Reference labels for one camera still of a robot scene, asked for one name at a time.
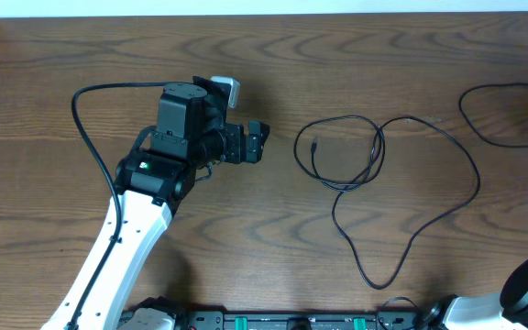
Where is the thin black cable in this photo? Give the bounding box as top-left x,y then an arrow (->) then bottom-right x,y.
293,114 -> 482,290

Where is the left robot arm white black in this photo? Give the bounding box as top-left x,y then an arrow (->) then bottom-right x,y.
43,76 -> 270,330

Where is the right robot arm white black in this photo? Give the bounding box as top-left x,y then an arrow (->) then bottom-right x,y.
425,259 -> 528,330

